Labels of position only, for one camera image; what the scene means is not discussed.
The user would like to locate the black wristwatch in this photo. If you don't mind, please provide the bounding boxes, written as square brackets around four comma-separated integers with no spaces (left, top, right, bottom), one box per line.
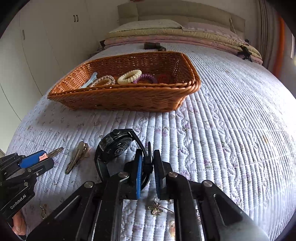
[94,128,153,195]

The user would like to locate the light blue hair clip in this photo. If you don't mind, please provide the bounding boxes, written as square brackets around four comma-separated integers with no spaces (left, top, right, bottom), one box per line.
[80,72,97,88]

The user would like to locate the clear bead bracelet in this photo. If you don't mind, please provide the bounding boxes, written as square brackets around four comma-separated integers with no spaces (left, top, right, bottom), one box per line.
[88,75,117,88]

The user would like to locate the cream spiral hair tie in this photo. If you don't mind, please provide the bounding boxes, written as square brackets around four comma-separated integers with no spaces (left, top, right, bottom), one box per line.
[117,69,143,85]

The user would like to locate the person's left hand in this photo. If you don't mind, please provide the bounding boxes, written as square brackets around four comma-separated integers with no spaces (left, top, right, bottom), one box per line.
[12,211,27,235]

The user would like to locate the silver snap hair clip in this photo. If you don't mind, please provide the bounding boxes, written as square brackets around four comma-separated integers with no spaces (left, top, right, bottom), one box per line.
[65,141,89,175]

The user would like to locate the gold butterfly brooch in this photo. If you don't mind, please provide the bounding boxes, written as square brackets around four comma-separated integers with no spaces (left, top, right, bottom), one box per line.
[147,202,174,216]

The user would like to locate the white quilted bedspread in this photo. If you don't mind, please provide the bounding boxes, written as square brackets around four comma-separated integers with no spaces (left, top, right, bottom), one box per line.
[8,43,295,240]

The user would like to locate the white wardrobe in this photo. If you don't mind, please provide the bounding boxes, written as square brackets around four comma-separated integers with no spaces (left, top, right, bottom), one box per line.
[1,1,120,152]

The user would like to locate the brown wicker basket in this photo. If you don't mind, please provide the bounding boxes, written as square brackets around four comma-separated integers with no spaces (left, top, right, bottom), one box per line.
[48,51,201,112]

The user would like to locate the dark brown hairbrush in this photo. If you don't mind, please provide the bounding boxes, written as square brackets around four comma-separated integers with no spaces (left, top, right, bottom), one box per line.
[144,42,167,51]

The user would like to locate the black hair clip on quilts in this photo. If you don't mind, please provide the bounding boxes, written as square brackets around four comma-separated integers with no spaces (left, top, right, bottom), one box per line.
[237,45,252,62]

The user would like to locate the folded beige pink quilts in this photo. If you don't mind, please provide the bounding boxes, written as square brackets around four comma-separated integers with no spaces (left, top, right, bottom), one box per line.
[104,28,263,65]

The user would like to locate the orange curtain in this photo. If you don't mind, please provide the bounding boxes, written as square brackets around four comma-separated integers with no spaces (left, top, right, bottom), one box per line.
[273,15,285,78]

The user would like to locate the pink pillow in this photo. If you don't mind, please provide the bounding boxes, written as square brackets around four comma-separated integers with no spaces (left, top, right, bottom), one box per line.
[183,22,234,35]

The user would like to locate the white floral pillow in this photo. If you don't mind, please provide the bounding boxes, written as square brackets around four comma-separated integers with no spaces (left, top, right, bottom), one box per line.
[109,19,183,33]

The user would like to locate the beige upholstered headboard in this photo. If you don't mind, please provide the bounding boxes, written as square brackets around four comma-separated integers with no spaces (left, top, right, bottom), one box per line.
[117,1,245,33]

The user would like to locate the grey curtain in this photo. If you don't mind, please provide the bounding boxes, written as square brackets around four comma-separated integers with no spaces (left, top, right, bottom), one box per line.
[257,1,279,71]

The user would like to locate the purple hair tie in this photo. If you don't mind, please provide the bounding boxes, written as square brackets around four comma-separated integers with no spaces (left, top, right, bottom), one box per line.
[132,74,159,84]

